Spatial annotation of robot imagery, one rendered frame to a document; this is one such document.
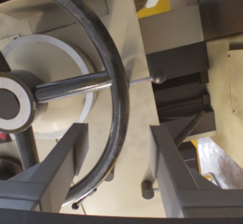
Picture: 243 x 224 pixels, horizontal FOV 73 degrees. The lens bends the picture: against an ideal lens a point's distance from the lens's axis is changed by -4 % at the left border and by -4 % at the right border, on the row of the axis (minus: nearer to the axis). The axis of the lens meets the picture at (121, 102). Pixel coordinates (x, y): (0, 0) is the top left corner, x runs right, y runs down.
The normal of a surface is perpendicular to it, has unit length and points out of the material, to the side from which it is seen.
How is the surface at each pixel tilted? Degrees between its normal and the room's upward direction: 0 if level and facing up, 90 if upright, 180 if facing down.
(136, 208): 90
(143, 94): 90
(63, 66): 116
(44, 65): 95
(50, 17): 90
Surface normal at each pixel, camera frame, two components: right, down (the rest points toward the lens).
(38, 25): -0.03, 0.25
